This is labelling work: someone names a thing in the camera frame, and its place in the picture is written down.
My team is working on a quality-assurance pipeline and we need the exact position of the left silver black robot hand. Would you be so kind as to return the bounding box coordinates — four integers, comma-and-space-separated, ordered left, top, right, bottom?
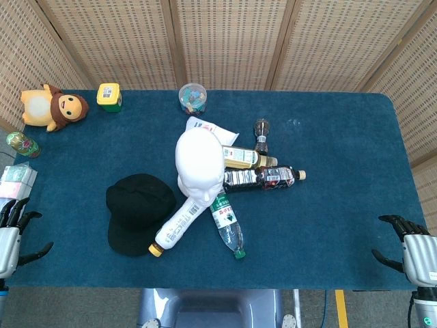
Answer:
0, 197, 55, 279

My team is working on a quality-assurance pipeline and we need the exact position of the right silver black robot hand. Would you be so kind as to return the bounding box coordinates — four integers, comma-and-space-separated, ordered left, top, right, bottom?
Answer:
371, 214, 437, 291

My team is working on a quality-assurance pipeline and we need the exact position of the black cap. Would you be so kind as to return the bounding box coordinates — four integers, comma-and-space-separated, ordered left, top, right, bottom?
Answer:
105, 173, 178, 258

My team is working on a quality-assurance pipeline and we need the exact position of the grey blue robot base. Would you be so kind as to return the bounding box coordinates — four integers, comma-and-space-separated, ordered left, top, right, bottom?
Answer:
136, 288, 303, 328

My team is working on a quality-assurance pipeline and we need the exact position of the white label bottle yellow cap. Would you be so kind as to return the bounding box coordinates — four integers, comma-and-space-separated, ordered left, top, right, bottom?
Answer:
148, 196, 210, 258

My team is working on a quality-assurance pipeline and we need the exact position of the dark cola bottle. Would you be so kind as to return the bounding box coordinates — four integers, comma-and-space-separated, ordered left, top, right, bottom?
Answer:
222, 165, 307, 194

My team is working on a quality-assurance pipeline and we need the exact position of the clear water bottle green cap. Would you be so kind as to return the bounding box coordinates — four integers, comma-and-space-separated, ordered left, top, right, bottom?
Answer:
208, 189, 247, 260

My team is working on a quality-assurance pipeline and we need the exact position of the white mannequin head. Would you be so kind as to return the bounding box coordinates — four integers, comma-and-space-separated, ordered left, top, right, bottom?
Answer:
175, 128, 226, 208

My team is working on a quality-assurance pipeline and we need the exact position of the wrapped tissue pack bundle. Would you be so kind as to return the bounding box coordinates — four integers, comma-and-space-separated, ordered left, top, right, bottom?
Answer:
0, 163, 38, 203

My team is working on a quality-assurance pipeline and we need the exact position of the green patterned can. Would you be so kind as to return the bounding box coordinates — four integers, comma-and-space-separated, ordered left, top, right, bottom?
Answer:
5, 131, 41, 159

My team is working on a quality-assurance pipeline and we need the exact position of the blue table mat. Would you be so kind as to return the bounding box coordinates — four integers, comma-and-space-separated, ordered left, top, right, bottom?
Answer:
6, 89, 427, 291

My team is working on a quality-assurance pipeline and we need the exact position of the orange brown monkey plush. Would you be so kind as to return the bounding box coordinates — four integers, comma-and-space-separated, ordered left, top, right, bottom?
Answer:
19, 83, 90, 133

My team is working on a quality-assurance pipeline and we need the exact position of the yellow green lidded box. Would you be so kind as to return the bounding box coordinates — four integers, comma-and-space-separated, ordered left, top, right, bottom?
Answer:
96, 83, 124, 113

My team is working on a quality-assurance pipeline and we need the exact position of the small dark pepper grinder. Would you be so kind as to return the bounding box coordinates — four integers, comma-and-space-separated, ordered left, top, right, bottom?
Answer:
253, 118, 270, 153

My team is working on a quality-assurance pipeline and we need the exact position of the yellow tea bottle green label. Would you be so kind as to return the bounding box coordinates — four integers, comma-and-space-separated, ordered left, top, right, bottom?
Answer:
221, 145, 279, 170

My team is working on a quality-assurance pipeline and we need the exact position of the clear jar of colourful pieces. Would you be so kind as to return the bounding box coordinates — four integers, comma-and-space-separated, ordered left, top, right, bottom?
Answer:
178, 83, 208, 114

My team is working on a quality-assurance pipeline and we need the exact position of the white snack bag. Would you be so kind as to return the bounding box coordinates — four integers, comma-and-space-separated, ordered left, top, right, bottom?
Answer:
185, 116, 240, 146

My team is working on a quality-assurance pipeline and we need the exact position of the woven bamboo folding screen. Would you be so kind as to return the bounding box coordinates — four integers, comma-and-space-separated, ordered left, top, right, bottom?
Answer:
0, 0, 437, 240

